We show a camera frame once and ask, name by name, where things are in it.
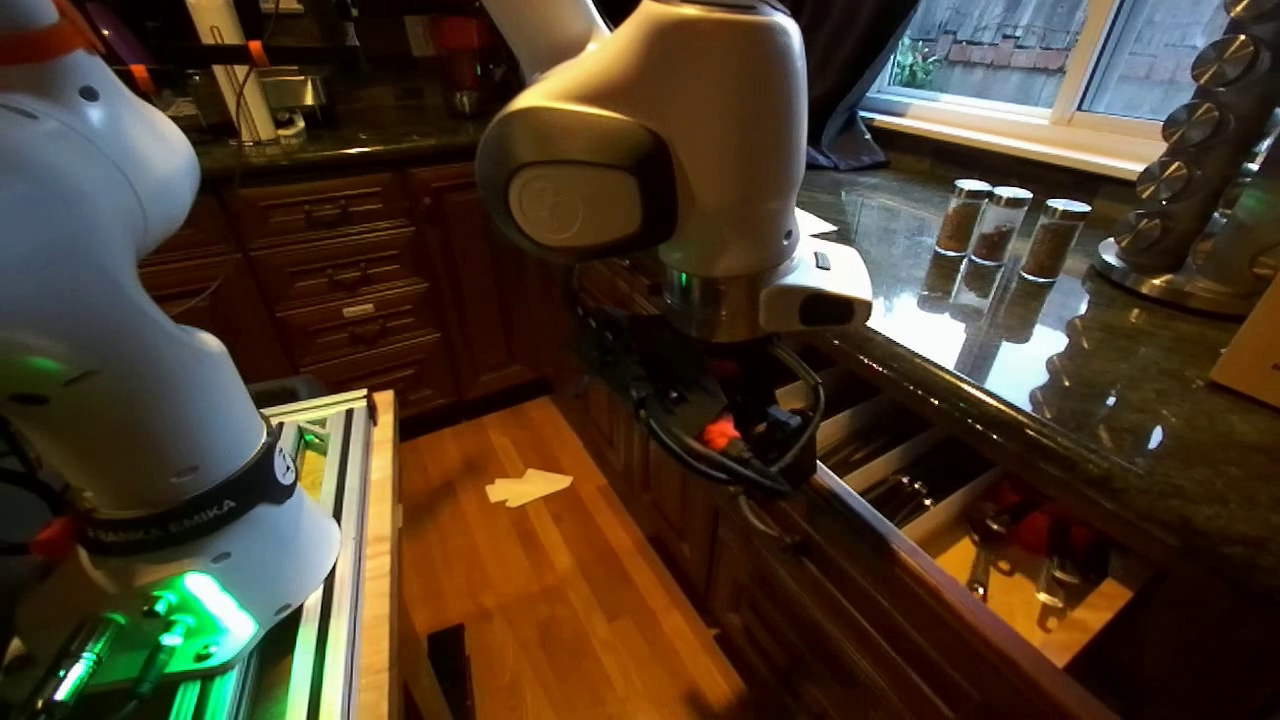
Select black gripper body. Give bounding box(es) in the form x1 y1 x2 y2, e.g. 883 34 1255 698
570 259 827 498

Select wooden cutlery drawer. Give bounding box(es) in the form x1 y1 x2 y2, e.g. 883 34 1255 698
767 381 1146 720

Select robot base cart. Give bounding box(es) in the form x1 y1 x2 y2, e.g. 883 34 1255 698
159 393 395 720

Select white paper on floor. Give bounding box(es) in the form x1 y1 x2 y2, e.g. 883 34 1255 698
483 469 570 510

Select spice jar left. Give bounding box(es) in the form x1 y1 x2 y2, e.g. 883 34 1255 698
933 176 991 256

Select spice jar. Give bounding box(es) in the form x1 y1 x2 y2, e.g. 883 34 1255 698
968 185 1032 266
1021 197 1090 284
933 176 991 256

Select spice jar middle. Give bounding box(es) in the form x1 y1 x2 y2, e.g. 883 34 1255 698
968 185 1032 266

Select spice jar right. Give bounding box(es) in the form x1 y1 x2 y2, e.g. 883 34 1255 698
1021 197 1090 284

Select dark curtain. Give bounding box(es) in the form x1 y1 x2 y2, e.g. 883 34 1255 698
783 0 921 171

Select dark wooden lower cabinets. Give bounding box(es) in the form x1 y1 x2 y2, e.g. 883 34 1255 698
140 163 565 418

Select metal spice rack carousel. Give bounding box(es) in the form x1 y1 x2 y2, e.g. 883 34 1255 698
1094 0 1280 317

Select window with white frame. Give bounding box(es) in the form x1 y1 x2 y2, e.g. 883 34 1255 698
865 0 1227 182

